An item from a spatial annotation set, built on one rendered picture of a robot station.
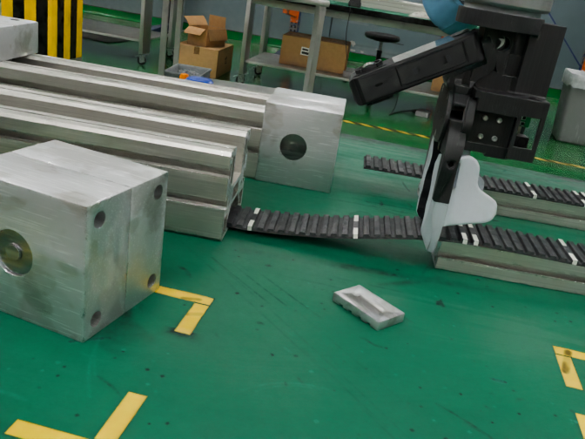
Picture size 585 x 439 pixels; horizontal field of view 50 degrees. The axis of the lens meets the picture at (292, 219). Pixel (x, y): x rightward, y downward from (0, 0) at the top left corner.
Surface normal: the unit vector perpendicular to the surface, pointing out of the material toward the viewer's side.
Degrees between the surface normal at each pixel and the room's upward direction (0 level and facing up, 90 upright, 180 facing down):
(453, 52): 89
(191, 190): 90
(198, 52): 87
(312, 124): 90
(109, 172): 0
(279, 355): 0
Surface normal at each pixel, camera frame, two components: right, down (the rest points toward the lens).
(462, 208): -0.08, 0.19
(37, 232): -0.36, 0.30
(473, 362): 0.15, -0.92
